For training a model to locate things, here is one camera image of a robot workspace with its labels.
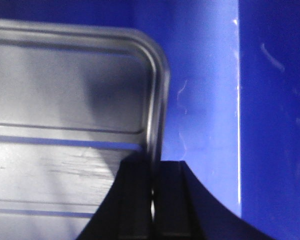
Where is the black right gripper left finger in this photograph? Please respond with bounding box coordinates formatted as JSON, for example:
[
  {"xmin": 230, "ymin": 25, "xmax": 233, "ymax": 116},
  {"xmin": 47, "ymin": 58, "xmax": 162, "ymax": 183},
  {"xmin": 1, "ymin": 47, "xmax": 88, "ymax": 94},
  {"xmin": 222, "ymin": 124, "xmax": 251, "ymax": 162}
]
[{"xmin": 77, "ymin": 154, "xmax": 152, "ymax": 240}]

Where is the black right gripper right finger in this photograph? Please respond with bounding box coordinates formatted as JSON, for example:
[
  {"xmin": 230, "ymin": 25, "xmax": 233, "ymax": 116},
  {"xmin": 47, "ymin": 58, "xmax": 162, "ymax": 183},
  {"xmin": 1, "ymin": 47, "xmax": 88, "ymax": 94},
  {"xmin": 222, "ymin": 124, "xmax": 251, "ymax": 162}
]
[{"xmin": 154, "ymin": 161, "xmax": 270, "ymax": 240}]

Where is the small silver ribbed tray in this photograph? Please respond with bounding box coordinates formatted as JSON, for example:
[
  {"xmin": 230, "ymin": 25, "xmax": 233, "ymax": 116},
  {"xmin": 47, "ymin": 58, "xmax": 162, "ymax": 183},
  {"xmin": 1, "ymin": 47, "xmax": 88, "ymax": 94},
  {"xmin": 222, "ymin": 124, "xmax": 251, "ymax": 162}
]
[{"xmin": 0, "ymin": 19, "xmax": 170, "ymax": 240}]

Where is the blue plastic box right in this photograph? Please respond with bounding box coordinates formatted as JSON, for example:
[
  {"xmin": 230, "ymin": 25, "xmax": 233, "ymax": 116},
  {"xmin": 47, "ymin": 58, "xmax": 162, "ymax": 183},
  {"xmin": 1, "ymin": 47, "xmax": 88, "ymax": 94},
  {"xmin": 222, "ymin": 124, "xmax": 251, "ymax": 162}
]
[{"xmin": 0, "ymin": 0, "xmax": 300, "ymax": 240}]

